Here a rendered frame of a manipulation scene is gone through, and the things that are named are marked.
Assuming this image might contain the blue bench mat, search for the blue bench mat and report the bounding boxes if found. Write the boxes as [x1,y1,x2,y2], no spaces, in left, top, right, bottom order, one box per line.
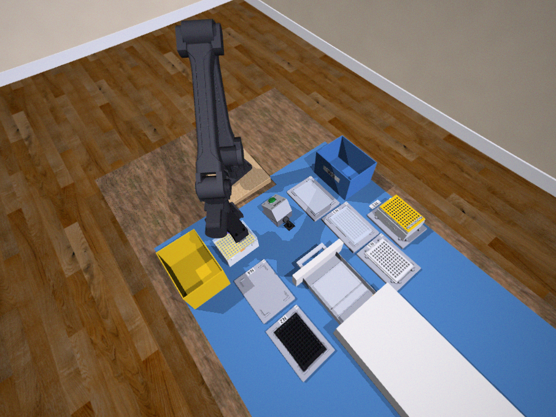
[154,142,556,417]

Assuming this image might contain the yellow open-top bin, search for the yellow open-top bin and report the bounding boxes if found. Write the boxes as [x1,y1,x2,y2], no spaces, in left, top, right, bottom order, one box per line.
[156,229,230,309]

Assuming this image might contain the blue open-top bin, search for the blue open-top bin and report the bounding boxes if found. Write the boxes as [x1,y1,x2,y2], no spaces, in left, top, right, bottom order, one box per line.
[314,136,377,200]

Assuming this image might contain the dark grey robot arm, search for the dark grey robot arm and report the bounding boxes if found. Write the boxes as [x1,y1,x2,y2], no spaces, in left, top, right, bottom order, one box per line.
[175,19,252,243]

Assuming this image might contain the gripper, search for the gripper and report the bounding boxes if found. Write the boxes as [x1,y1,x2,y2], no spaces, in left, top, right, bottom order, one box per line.
[227,202,244,219]

